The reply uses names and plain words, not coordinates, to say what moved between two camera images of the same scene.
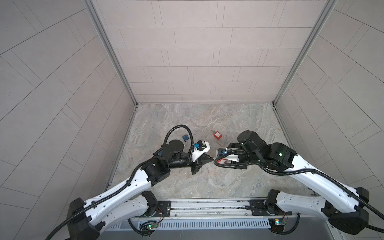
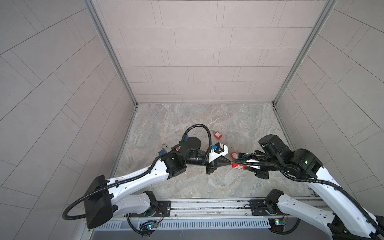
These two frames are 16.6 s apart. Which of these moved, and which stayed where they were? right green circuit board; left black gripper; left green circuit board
Moved: left black gripper
Stayed: right green circuit board; left green circuit board
